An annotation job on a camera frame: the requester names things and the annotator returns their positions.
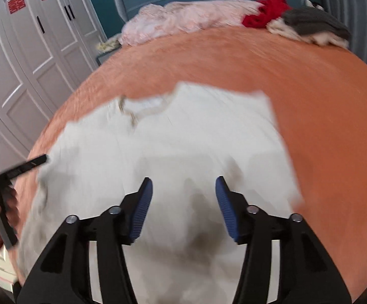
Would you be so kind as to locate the items on bedside table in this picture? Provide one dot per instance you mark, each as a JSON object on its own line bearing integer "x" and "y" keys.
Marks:
{"x": 109, "y": 45}

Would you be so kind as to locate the white quilted jacket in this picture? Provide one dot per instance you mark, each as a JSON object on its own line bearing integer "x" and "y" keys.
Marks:
{"x": 183, "y": 142}

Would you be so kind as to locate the plush toy by headboard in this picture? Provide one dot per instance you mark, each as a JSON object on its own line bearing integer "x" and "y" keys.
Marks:
{"x": 313, "y": 5}

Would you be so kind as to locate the red garment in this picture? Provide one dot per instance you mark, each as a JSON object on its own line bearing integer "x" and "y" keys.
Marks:
{"x": 268, "y": 11}

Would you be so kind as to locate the white panelled wardrobe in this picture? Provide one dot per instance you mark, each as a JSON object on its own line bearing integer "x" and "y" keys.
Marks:
{"x": 47, "y": 49}

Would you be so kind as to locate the blue bedside table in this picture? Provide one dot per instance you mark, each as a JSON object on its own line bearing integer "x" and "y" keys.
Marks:
{"x": 101, "y": 58}

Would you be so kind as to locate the orange plush bedspread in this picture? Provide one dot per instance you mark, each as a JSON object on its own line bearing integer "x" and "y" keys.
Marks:
{"x": 319, "y": 99}

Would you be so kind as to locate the pink floral quilt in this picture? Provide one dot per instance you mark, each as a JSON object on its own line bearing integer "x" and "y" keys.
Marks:
{"x": 154, "y": 21}

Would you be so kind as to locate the dark grey knit garment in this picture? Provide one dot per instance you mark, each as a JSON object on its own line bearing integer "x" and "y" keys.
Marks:
{"x": 307, "y": 20}

